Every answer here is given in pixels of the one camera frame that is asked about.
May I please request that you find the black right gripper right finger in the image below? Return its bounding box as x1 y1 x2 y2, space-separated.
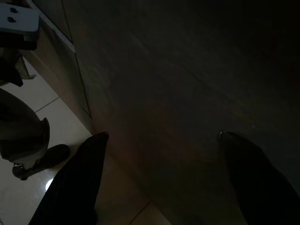
218 130 300 225

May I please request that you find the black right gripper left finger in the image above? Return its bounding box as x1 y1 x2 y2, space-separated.
28 132 109 225

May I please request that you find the beige kitchen cabinet front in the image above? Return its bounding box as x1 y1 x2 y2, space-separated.
23 0 300 225

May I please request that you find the robot right leg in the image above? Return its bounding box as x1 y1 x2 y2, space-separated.
0 87 50 171

